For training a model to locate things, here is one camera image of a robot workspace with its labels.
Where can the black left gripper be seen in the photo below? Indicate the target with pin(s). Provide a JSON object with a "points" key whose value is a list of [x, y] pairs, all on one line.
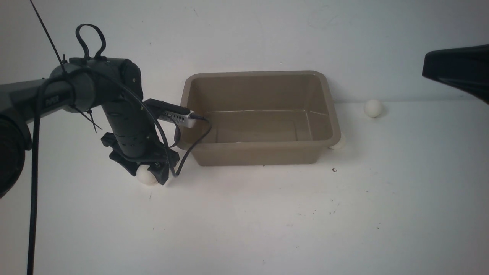
{"points": [[130, 151]]}

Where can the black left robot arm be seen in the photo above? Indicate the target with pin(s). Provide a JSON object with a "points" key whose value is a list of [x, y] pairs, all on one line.
{"points": [[78, 86]]}

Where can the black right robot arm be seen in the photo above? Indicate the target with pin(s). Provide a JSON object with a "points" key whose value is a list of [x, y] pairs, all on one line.
{"points": [[466, 69]]}

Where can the tan plastic bin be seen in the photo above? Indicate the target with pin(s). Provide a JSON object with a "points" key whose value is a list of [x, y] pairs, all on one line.
{"points": [[283, 117]]}

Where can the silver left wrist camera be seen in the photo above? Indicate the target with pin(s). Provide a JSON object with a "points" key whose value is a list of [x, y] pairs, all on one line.
{"points": [[171, 113]]}

